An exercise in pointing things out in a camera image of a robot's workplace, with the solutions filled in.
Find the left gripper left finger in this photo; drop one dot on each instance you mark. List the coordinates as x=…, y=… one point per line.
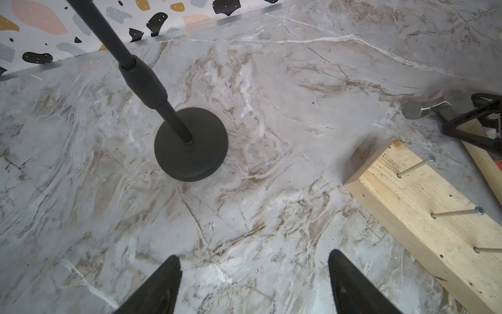
x=158, y=294

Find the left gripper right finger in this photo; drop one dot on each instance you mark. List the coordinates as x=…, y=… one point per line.
x=352, y=291

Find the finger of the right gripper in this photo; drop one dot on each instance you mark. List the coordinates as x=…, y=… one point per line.
x=481, y=126

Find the wooden handle claw hammer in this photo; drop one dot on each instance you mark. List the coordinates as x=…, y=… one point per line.
x=449, y=103

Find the steel nail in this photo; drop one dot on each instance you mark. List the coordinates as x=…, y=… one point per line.
x=477, y=210
x=430, y=159
x=487, y=250

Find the wooden block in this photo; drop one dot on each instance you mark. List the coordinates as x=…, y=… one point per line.
x=444, y=245

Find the black microphone stand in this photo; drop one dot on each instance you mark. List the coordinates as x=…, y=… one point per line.
x=192, y=143

